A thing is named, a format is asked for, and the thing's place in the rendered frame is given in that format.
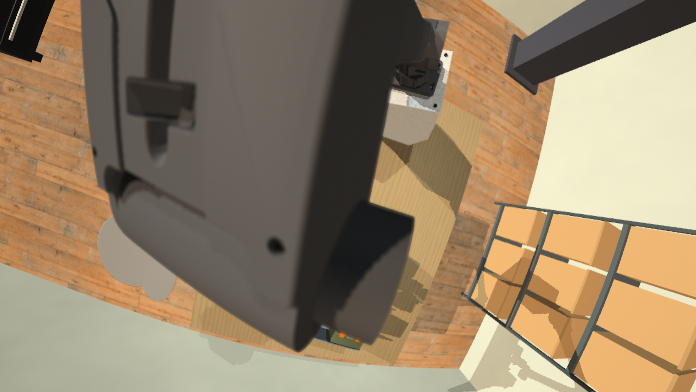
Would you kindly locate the olive green tool case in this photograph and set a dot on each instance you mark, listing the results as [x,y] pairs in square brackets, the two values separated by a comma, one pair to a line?
[341,339]

